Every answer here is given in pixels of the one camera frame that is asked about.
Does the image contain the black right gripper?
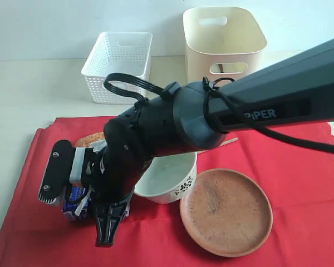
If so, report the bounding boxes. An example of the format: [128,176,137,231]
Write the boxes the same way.
[83,145,152,247]

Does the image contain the lower wooden chopstick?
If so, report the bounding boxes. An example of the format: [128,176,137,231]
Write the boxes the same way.
[197,137,238,154]

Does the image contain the white perforated plastic basket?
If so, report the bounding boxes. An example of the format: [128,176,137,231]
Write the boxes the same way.
[81,32,153,105]

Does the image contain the brown clay plate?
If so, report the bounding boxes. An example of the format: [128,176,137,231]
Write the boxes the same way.
[180,169,273,258]

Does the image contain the red table cloth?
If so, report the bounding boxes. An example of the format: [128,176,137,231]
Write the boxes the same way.
[0,117,334,266]

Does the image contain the white floral ceramic bowl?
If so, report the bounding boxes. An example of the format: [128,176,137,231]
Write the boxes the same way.
[134,152,197,204]

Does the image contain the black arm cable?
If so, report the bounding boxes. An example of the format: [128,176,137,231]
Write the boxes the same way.
[103,72,334,156]

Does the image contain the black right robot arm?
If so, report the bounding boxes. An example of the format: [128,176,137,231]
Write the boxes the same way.
[85,39,334,246]

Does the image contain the cream plastic bin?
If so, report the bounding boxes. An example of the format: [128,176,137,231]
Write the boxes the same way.
[183,7,267,82]

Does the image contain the blue white milk carton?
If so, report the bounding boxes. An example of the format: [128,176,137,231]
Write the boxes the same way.
[62,186,93,221]

